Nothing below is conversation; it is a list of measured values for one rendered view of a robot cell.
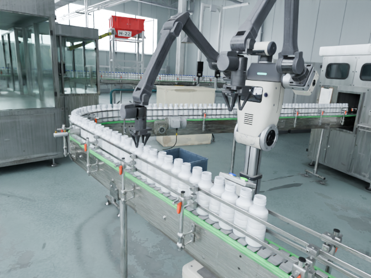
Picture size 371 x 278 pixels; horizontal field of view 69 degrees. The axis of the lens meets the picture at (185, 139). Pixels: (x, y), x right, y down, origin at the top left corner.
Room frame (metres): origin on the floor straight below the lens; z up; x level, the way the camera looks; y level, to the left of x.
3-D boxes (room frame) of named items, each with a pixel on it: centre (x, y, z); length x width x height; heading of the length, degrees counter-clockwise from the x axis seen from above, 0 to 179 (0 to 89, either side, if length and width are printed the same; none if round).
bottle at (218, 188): (0.92, -0.13, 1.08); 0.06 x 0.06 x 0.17
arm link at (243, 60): (1.07, -0.19, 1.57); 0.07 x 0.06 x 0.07; 132
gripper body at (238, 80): (1.08, -0.19, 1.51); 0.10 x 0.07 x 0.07; 131
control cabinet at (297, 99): (7.53, -3.10, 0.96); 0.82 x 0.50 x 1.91; 113
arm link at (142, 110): (1.31, 0.23, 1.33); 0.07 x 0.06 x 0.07; 131
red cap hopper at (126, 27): (8.05, 1.79, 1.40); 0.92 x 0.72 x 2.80; 113
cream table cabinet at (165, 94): (5.76, 0.05, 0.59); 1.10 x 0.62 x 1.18; 113
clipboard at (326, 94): (4.45, -2.22, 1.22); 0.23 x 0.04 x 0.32; 23
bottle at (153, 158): (1.23, 0.15, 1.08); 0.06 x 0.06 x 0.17
